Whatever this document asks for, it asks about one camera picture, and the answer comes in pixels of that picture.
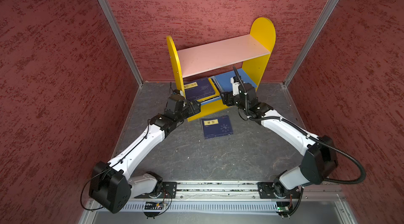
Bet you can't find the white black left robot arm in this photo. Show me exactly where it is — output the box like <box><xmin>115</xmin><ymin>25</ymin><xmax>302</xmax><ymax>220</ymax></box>
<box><xmin>86</xmin><ymin>91</ymin><xmax>202</xmax><ymax>213</ymax></box>

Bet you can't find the left corner aluminium profile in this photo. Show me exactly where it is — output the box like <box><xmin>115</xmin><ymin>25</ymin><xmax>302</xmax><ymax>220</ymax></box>
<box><xmin>98</xmin><ymin>0</ymin><xmax>144</xmax><ymax>87</ymax></box>

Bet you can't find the left circuit board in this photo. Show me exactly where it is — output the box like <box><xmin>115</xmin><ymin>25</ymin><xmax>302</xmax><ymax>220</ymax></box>
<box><xmin>144</xmin><ymin>201</ymin><xmax>166</xmax><ymax>211</ymax></box>

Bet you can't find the right circuit board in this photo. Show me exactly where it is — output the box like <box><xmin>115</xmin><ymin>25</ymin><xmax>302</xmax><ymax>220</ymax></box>
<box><xmin>276</xmin><ymin>201</ymin><xmax>291</xmax><ymax>215</ymax></box>

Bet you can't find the right corner aluminium profile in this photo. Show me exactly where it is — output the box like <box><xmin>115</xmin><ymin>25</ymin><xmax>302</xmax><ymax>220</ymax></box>
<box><xmin>283</xmin><ymin>0</ymin><xmax>339</xmax><ymax>88</ymax></box>

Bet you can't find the black corrugated cable conduit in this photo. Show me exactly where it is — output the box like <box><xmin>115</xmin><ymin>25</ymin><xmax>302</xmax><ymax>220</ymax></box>
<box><xmin>233</xmin><ymin>66</ymin><xmax>367</xmax><ymax>185</ymax></box>

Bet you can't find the white slotted cable duct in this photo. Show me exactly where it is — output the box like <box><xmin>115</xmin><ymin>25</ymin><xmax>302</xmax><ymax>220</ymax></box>
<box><xmin>121</xmin><ymin>201</ymin><xmax>278</xmax><ymax>215</ymax></box>

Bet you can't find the yellow pink blue bookshelf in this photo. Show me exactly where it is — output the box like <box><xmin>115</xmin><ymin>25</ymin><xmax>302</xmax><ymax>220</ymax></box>
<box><xmin>166</xmin><ymin>17</ymin><xmax>277</xmax><ymax>123</ymax></box>

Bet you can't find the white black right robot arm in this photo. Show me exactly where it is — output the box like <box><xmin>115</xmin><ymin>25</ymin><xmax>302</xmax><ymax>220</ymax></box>
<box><xmin>221</xmin><ymin>83</ymin><xmax>338</xmax><ymax>198</ymax></box>

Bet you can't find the dark blue book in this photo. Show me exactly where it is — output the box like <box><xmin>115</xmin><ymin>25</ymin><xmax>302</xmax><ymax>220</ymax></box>
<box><xmin>184</xmin><ymin>77</ymin><xmax>214</xmax><ymax>101</ymax></box>
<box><xmin>201</xmin><ymin>115</ymin><xmax>234</xmax><ymax>139</ymax></box>

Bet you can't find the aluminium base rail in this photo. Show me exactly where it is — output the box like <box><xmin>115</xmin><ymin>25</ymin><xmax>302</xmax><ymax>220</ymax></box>
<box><xmin>91</xmin><ymin>179</ymin><xmax>343</xmax><ymax>201</ymax></box>

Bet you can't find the white book with galaxy picture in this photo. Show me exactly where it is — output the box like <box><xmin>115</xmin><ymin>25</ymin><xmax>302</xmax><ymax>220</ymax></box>
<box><xmin>210</xmin><ymin>76</ymin><xmax>225</xmax><ymax>94</ymax></box>

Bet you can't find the corner aluminium profile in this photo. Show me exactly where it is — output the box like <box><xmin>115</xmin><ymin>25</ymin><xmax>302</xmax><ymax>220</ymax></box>
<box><xmin>98</xmin><ymin>0</ymin><xmax>144</xmax><ymax>87</ymax></box>
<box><xmin>283</xmin><ymin>0</ymin><xmax>339</xmax><ymax>88</ymax></box>

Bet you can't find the circuit board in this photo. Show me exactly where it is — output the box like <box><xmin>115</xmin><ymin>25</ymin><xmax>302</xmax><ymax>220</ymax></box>
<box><xmin>144</xmin><ymin>201</ymin><xmax>166</xmax><ymax>211</ymax></box>
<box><xmin>276</xmin><ymin>201</ymin><xmax>291</xmax><ymax>215</ymax></box>

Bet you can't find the yellow book with cartoon figure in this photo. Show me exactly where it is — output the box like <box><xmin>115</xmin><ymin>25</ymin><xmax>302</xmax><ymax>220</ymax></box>
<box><xmin>197</xmin><ymin>78</ymin><xmax>220</xmax><ymax>102</ymax></box>

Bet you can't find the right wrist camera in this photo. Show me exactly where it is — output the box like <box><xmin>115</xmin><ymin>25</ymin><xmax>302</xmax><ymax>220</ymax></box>
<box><xmin>230</xmin><ymin>77</ymin><xmax>240</xmax><ymax>96</ymax></box>

